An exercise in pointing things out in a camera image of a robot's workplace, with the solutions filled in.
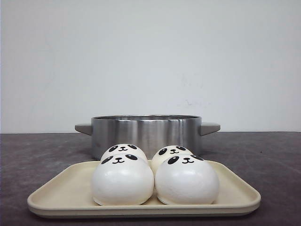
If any panda bun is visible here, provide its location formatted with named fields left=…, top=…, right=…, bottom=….
left=100, top=143, right=148, bottom=162
left=155, top=154, right=220, bottom=205
left=91, top=154, right=154, bottom=205
left=150, top=145, right=193, bottom=175

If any cream rectangular tray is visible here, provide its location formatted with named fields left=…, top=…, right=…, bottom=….
left=27, top=161, right=261, bottom=218

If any stainless steel steamer pot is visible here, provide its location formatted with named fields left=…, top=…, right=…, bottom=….
left=75, top=115, right=221, bottom=160

